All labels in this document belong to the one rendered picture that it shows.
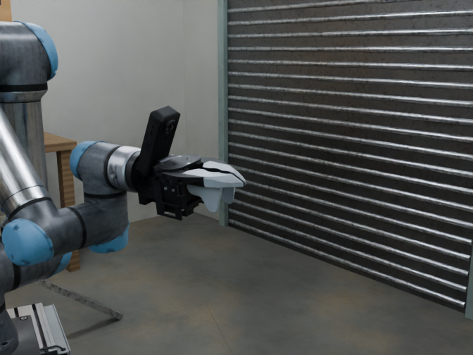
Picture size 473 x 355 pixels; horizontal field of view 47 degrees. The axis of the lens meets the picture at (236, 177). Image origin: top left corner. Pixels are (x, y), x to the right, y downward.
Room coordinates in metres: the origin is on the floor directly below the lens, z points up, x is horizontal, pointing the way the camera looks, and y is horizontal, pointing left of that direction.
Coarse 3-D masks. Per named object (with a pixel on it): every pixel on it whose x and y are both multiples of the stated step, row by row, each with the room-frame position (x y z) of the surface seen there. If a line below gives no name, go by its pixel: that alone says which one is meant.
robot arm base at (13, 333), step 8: (0, 312) 0.98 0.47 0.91; (0, 320) 0.97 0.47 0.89; (8, 320) 1.00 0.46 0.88; (0, 328) 0.97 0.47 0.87; (8, 328) 0.99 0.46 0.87; (0, 336) 0.97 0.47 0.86; (8, 336) 0.98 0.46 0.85; (16, 336) 1.00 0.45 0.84; (0, 344) 0.96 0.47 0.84; (8, 344) 0.97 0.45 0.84; (16, 344) 0.99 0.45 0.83; (0, 352) 0.95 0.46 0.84; (8, 352) 0.96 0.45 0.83
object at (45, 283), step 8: (40, 280) 2.36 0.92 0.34; (48, 280) 2.42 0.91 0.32; (48, 288) 2.38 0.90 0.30; (56, 288) 2.41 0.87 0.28; (64, 288) 2.45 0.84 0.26; (72, 296) 2.46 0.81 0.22; (80, 296) 2.49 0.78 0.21; (88, 304) 2.51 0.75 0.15; (96, 304) 2.54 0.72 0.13; (104, 312) 2.57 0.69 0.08; (112, 312) 2.59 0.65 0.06
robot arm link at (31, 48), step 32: (0, 32) 1.03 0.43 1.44; (32, 32) 1.08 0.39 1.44; (0, 64) 1.02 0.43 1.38; (32, 64) 1.06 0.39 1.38; (0, 96) 1.05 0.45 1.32; (32, 96) 1.07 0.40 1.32; (32, 128) 1.07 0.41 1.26; (32, 160) 1.07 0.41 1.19; (0, 224) 1.07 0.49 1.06; (64, 256) 1.09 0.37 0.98
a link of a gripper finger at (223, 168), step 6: (210, 162) 0.81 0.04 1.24; (216, 162) 0.81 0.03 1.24; (204, 168) 0.79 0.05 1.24; (210, 168) 0.78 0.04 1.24; (216, 168) 0.78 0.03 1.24; (222, 168) 0.77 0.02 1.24; (228, 168) 0.77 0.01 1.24; (234, 174) 0.75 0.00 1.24; (240, 174) 0.76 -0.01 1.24; (222, 192) 0.79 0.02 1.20; (228, 192) 0.78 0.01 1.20; (222, 198) 0.79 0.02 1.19; (228, 198) 0.78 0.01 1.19
